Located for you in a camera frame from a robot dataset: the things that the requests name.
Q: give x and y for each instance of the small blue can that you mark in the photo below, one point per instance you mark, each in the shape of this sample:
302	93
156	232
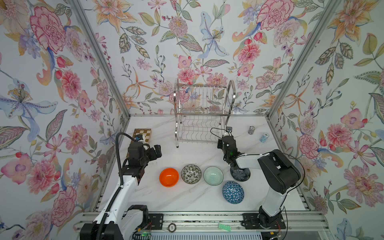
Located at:
264	137

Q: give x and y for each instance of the blue geometric patterned bowl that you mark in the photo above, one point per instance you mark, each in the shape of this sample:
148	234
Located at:
233	193

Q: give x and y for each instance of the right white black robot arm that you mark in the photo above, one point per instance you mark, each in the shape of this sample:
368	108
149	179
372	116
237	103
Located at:
280	173

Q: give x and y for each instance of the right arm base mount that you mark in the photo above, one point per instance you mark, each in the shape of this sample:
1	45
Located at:
256	221

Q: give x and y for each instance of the dark floral ceramic bowl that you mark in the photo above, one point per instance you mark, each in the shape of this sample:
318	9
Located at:
241	175

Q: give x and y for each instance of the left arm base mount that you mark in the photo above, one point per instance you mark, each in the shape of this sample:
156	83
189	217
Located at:
138	218

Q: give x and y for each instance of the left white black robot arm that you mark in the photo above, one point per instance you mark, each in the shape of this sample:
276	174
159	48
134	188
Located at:
118	220

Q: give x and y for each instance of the aluminium front rail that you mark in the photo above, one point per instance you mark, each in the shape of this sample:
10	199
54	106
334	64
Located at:
293	221

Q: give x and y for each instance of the chrome two-tier dish rack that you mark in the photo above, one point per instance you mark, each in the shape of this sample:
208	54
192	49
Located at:
202	112

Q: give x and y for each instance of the small grey can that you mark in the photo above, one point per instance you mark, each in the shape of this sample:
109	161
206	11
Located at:
251	130

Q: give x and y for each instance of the green connector block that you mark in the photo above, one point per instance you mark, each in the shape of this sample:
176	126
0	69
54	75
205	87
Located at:
224	227

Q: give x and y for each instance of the round black ring knob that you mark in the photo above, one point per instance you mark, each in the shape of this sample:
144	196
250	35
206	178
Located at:
172	227

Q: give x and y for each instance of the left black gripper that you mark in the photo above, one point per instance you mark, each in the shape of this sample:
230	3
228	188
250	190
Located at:
158	152

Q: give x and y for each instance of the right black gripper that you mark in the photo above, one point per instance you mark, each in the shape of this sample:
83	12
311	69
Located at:
221	142

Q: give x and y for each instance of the black white patterned bowl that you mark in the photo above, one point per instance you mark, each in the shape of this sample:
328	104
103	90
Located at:
191	174

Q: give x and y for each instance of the pale green ceramic bowl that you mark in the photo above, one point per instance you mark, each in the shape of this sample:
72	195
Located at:
213	176

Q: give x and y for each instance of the orange plastic bowl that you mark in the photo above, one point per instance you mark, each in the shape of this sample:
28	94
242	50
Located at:
169	177

